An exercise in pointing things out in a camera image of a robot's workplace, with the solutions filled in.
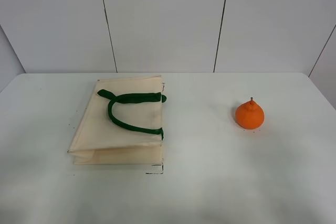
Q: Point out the white linen bag green handles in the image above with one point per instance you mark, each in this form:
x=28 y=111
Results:
x=122 y=124

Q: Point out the orange with stem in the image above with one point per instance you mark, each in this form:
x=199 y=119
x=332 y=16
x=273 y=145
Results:
x=249 y=115

